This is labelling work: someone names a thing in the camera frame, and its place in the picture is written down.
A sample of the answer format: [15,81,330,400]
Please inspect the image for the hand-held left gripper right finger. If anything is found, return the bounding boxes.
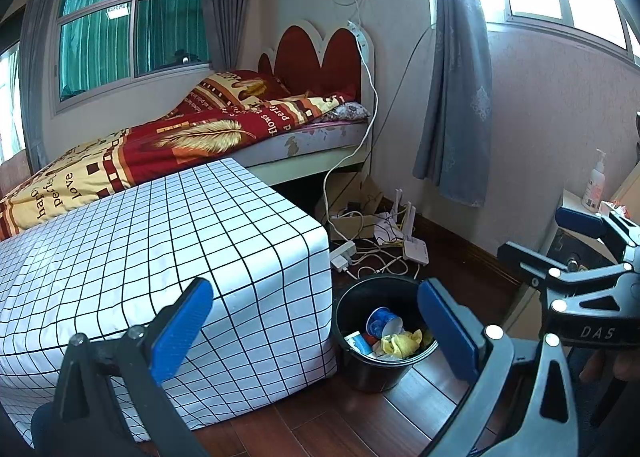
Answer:
[417,279,593,457]

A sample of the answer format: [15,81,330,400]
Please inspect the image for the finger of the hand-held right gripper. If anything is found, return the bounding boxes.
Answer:
[497,241,628,295]
[555,207,640,250]

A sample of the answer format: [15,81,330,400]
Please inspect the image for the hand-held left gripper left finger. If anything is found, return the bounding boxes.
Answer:
[52,278,215,457]

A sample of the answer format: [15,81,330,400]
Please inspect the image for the trash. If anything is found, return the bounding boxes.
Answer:
[381,329,435,358]

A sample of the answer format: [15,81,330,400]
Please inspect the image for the black plastic bucket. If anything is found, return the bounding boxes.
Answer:
[334,274,441,394]

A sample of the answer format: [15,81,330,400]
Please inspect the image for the person's right hand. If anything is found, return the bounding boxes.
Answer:
[580,347,640,383]

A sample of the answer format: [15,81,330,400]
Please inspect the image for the white bedside cabinet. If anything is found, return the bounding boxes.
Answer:
[505,187,640,338]

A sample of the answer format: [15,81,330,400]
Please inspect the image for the black safe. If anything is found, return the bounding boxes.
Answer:
[547,232,596,273]

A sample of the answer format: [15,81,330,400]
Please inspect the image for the white pump lotion bottle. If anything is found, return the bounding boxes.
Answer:
[581,149,607,212]

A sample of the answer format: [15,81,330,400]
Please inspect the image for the white router with antennas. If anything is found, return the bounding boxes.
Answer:
[392,189,430,268]

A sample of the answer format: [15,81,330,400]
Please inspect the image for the table with checked white cloth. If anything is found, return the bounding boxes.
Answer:
[0,157,337,448]

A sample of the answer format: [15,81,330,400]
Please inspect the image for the white floor power strip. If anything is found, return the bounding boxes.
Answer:
[330,242,358,274]

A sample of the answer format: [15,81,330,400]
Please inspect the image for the cardboard box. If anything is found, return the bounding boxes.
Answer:
[315,174,401,243]

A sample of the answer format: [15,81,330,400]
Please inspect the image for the tied grey patterned curtain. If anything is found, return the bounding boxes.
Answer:
[412,0,493,208]

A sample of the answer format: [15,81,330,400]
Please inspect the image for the bed with patterned blanket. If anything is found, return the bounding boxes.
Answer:
[0,69,361,240]

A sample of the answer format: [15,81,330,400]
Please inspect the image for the white bed with grey mattress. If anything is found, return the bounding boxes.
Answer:
[227,117,376,185]

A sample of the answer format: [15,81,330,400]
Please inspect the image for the floral pillow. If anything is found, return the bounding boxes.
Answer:
[330,102,373,122]

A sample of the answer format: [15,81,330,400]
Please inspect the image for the white power strip on headboard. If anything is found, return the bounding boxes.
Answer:
[347,22,373,62]

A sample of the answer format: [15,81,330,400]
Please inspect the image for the bright side window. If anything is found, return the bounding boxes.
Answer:
[0,39,26,165]

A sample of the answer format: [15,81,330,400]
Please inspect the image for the window with green curtain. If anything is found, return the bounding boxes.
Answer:
[52,0,211,112]

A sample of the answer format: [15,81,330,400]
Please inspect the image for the red and white headboard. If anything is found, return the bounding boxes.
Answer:
[257,19,376,102]

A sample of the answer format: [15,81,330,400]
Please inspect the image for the tangled white cables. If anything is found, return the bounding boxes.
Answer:
[345,237,421,283]

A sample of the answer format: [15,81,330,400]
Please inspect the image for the long white power cable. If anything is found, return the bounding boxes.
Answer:
[322,24,378,243]

